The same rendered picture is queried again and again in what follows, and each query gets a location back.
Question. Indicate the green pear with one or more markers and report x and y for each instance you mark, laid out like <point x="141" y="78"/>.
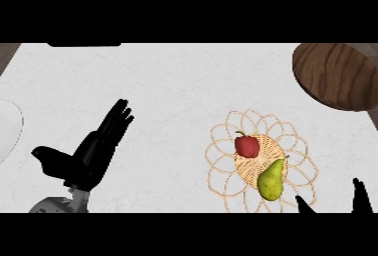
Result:
<point x="271" y="184"/>

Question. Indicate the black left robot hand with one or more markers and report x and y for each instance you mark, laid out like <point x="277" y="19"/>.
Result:
<point x="90" y="156"/>

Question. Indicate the red bell pepper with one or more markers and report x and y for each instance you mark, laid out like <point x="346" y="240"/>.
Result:
<point x="247" y="146"/>

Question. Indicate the white plate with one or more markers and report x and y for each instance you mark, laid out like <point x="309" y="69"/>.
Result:
<point x="9" y="128"/>

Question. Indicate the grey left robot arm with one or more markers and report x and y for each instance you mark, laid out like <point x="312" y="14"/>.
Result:
<point x="64" y="203"/>

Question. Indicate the woven wicker placemat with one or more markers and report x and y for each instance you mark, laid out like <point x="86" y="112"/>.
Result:
<point x="256" y="163"/>

